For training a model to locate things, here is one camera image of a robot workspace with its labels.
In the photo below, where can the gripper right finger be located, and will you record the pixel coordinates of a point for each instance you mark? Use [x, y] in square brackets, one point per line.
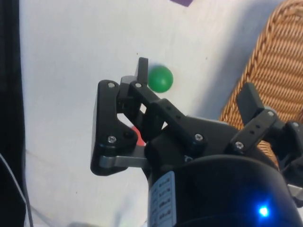
[252, 104]

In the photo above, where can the green ball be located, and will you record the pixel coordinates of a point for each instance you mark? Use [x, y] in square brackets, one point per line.
[162, 79]

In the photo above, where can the wicker basket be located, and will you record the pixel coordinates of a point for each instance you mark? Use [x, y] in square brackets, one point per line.
[279, 59]

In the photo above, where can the purple triangular block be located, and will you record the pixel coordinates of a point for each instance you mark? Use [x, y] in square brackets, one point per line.
[182, 2]

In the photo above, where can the red cylinder block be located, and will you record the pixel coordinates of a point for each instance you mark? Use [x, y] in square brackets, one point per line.
[139, 137]

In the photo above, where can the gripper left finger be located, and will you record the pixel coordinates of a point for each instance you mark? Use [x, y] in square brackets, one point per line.
[106, 123]

